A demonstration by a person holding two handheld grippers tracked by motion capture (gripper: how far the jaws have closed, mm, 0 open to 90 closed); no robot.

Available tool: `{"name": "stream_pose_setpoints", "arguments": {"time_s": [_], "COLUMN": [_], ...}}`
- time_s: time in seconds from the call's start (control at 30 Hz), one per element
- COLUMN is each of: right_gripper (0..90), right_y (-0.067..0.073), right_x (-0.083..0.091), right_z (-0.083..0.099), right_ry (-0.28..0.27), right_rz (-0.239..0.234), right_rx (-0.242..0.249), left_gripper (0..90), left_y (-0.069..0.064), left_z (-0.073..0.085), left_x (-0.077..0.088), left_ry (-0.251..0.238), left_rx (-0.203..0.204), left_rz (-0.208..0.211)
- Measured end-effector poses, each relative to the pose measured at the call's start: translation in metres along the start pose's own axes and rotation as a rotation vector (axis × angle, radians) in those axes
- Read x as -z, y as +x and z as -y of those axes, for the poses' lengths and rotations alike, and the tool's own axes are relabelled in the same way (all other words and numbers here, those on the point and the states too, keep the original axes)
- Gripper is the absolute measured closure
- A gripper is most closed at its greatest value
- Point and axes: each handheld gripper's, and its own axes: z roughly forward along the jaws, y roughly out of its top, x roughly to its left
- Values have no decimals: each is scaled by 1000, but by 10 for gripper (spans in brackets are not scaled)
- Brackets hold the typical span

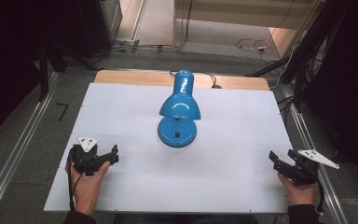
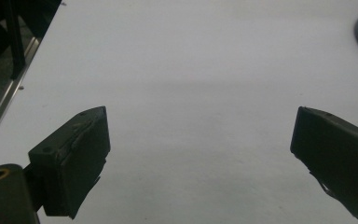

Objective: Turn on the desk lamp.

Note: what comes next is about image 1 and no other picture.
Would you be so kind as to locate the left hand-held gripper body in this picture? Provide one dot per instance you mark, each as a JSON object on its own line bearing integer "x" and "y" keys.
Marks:
{"x": 84, "y": 160}

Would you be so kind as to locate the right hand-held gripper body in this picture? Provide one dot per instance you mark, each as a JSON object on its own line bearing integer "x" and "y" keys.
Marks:
{"x": 304, "y": 172}

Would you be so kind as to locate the blue desk lamp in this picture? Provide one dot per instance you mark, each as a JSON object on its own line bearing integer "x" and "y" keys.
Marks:
{"x": 177, "y": 115}

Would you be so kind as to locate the person's right hand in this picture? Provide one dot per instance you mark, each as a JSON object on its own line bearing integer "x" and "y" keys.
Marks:
{"x": 296, "y": 193}

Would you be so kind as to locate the person's left hand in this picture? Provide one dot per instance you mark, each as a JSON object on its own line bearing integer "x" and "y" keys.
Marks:
{"x": 87, "y": 189}

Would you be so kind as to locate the white table cover board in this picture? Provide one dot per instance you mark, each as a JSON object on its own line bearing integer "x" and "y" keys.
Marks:
{"x": 230, "y": 161}

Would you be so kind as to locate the black metal stand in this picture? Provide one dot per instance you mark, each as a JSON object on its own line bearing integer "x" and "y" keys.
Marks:
{"x": 43, "y": 74}

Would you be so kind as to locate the black cabinet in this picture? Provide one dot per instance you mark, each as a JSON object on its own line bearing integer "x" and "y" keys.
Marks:
{"x": 94, "y": 26}

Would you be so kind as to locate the light wooden furniture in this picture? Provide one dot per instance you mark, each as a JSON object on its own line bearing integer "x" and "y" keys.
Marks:
{"x": 245, "y": 14}

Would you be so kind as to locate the aluminium floor rail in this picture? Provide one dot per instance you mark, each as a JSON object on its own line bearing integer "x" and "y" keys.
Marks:
{"x": 15, "y": 152}
{"x": 313, "y": 149}

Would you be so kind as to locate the black metal stand frame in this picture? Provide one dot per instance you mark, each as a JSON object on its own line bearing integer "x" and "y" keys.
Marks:
{"x": 304, "y": 56}

